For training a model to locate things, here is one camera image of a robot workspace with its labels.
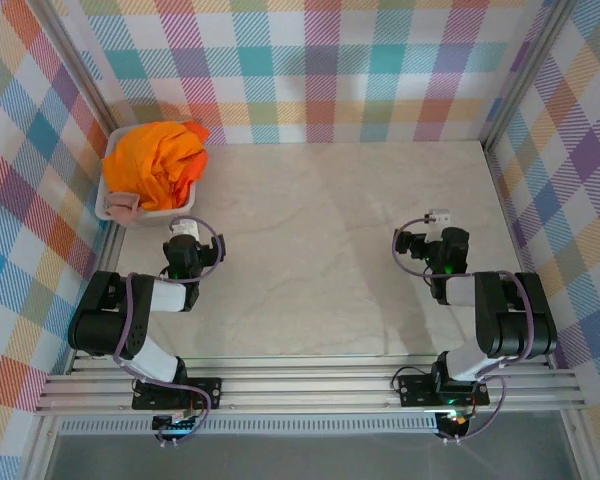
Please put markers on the pink shorts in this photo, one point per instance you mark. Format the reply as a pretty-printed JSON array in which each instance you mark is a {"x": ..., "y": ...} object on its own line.
[{"x": 122, "y": 205}]

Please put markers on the light orange shorts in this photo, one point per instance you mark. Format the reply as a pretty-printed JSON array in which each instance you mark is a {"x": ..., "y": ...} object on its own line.
[{"x": 150, "y": 160}]

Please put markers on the red-orange shorts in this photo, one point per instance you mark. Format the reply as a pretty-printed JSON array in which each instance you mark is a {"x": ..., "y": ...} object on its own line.
[{"x": 200, "y": 132}]

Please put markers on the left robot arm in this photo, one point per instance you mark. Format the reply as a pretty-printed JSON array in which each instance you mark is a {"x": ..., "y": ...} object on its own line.
[{"x": 165, "y": 295}]

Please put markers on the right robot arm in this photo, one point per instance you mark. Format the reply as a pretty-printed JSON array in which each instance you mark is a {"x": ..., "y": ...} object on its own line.
[{"x": 510, "y": 320}]

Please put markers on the white perforated plastic basket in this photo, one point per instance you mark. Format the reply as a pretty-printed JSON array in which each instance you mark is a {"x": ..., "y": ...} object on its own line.
[{"x": 150, "y": 217}]

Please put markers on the green circuit board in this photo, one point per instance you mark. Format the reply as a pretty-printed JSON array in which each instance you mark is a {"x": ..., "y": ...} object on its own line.
[{"x": 175, "y": 425}]

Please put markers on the small circuit board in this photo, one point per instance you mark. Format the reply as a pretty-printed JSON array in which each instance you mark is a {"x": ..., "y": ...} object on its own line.
[{"x": 457, "y": 422}]

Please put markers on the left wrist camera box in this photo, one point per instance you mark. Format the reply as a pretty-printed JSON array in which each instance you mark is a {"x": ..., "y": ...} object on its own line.
[{"x": 186, "y": 230}]

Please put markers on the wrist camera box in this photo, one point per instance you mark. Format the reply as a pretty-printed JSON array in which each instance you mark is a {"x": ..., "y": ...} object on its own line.
[
  {"x": 186, "y": 230},
  {"x": 440, "y": 219}
]

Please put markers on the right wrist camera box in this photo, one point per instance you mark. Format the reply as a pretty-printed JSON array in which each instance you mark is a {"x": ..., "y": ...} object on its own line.
[{"x": 440, "y": 219}]

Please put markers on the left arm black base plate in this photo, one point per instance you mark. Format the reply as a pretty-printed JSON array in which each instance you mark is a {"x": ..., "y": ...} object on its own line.
[{"x": 205, "y": 392}]

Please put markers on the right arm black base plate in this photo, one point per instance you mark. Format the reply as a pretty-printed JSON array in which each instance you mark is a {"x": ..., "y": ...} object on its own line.
[{"x": 415, "y": 390}]

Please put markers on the aluminium frame rails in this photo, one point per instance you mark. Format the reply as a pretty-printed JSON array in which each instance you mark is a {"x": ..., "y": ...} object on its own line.
[{"x": 305, "y": 385}]

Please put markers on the aluminium upright post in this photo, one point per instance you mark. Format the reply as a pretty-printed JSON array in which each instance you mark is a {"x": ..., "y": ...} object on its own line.
[
  {"x": 80, "y": 65},
  {"x": 531, "y": 65}
]

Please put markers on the aluminium lower frame bar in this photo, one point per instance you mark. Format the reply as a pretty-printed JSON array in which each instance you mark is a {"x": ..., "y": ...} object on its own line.
[
  {"x": 37, "y": 450},
  {"x": 577, "y": 450}
]

